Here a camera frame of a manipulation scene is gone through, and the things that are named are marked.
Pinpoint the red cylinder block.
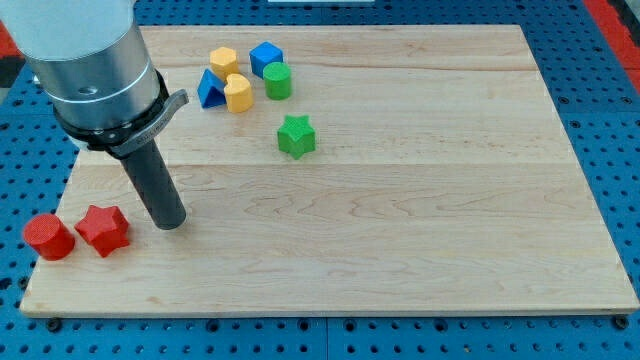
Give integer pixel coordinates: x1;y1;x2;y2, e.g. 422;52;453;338
22;213;75;261

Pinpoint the green star block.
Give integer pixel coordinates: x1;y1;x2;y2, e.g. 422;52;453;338
277;115;316;160

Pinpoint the wooden board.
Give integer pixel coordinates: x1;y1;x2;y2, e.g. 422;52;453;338
21;25;639;318

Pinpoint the yellow hexagon block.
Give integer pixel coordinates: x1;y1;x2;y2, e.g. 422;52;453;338
209;47;240;82

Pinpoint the red star block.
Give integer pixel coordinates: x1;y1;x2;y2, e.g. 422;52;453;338
74;205;130;258

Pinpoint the blue cube block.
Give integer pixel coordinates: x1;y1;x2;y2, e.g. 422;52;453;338
249;41;284;78

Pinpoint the blue triangle block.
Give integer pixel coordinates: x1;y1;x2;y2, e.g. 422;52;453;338
197;69;226;109

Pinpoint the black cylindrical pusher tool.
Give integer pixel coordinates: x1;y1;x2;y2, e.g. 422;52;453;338
121;140;186;230

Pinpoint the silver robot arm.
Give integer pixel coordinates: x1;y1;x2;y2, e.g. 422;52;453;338
1;0;189;230

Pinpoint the green cylinder block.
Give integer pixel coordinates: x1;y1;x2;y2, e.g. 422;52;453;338
263;62;292;100

